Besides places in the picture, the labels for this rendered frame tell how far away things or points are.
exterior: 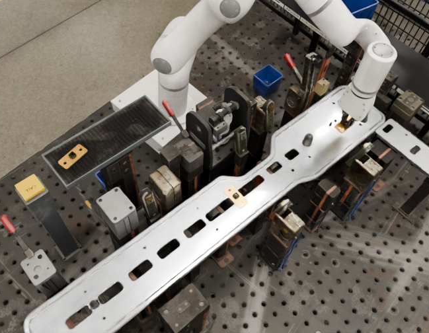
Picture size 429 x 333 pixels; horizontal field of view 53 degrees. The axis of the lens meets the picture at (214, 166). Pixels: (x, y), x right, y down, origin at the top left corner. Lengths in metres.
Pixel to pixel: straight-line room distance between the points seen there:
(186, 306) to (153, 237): 0.24
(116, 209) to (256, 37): 1.37
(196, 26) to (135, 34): 2.01
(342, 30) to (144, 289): 0.90
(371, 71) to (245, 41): 1.08
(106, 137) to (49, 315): 0.52
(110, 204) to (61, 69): 2.06
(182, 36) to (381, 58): 0.61
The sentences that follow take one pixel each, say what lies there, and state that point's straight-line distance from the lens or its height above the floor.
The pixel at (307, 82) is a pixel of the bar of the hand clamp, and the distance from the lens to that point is 1.57.
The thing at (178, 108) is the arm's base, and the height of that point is 0.85.
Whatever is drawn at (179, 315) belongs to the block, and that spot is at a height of 1.03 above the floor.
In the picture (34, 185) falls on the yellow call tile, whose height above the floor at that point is 1.16.
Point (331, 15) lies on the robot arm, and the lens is 1.25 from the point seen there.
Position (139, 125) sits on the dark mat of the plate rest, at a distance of 1.35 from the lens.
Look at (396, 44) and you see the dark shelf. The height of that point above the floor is 1.03.
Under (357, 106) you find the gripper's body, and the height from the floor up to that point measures 1.19.
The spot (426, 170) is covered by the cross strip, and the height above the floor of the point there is 1.00.
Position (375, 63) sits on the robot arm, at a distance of 1.32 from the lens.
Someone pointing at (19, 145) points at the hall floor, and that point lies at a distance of 2.89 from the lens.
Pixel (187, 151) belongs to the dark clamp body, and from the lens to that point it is 1.38.
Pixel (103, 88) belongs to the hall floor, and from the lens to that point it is 3.05.
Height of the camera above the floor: 2.23
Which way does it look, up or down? 58 degrees down
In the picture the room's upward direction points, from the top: 5 degrees clockwise
